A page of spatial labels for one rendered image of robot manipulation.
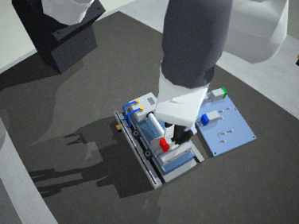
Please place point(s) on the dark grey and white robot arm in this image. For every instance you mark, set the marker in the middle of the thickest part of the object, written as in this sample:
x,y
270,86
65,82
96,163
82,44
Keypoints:
x,y
194,37

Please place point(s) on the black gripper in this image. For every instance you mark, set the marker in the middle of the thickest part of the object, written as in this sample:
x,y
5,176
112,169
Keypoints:
x,y
180,133

